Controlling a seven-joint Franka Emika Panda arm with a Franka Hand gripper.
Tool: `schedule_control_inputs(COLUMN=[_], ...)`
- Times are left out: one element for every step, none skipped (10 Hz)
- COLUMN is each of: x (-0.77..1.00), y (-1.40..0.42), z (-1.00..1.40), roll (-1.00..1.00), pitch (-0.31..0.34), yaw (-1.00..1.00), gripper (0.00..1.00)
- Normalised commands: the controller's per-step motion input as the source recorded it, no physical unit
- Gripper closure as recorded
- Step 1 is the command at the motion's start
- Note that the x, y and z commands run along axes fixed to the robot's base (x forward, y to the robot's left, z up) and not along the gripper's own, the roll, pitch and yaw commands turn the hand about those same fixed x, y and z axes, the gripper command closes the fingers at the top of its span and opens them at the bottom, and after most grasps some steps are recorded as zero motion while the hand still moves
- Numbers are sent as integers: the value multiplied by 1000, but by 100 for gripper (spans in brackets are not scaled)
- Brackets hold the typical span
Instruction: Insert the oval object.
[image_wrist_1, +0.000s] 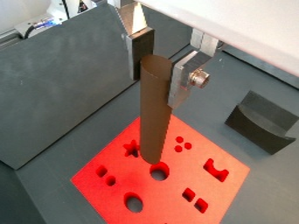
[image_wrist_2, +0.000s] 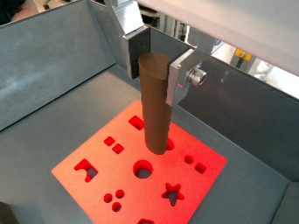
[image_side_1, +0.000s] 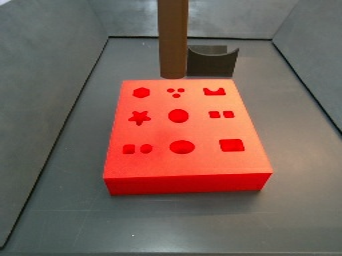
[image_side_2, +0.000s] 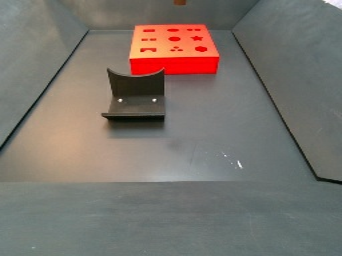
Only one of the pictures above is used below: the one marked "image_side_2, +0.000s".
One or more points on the red shape sorter box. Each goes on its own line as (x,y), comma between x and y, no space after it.
(180,48)

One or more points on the black curved holder stand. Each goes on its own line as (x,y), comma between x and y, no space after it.
(138,96)

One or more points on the brown object at top edge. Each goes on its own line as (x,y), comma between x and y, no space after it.
(180,2)

